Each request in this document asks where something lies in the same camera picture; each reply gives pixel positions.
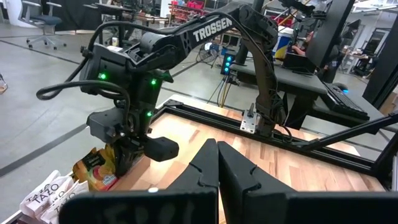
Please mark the orange black tea packet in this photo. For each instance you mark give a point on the orange black tea packet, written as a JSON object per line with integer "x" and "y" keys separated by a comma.
{"x": 109, "y": 152}
{"x": 96, "y": 174}

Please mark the red storage rack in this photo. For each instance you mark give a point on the red storage rack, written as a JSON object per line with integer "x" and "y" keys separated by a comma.
{"x": 186, "y": 9}

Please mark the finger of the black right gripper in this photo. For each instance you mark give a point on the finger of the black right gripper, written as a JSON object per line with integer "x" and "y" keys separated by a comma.
{"x": 133, "y": 155}
{"x": 120, "y": 158}

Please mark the black computer keyboard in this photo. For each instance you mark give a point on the black computer keyboard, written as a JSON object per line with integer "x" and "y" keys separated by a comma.
{"x": 342, "y": 99}

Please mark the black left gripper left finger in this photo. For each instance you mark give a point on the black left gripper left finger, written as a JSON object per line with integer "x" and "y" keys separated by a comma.
{"x": 186, "y": 202}

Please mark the white orange Tazo tea packet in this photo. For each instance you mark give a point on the white orange Tazo tea packet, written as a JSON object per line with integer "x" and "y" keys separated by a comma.
{"x": 51, "y": 177}
{"x": 40, "y": 199}
{"x": 73, "y": 193}

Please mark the black curtain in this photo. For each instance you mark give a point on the black curtain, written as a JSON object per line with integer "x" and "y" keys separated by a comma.
{"x": 71, "y": 14}

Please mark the white office chair blue seat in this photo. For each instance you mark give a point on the white office chair blue seat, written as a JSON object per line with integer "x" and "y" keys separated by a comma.
{"x": 43, "y": 21}

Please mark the person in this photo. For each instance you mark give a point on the person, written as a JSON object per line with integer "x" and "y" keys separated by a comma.
{"x": 332, "y": 65}
{"x": 300, "y": 46}

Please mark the black computer mouse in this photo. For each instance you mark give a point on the black computer mouse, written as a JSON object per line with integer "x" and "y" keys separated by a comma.
{"x": 340, "y": 87}

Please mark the black box blue lights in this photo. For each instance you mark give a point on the black box blue lights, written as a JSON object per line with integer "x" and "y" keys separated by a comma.
{"x": 228, "y": 63}

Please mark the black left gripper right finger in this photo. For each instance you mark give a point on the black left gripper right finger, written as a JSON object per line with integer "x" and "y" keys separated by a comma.
{"x": 248, "y": 202}

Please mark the black cart pole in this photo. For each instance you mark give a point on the black cart pole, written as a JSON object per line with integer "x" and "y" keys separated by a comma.
{"x": 329, "y": 31}

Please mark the white blue yellow container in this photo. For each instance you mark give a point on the white blue yellow container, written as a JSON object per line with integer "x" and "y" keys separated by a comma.
{"x": 283, "y": 43}

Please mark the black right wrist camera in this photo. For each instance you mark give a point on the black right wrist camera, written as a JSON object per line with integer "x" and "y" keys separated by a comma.
{"x": 105, "y": 68}

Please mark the black upright post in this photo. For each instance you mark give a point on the black upright post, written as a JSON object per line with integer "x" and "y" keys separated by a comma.
{"x": 382, "y": 68}

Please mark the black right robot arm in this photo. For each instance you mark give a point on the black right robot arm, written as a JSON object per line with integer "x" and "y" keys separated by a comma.
{"x": 214, "y": 29}

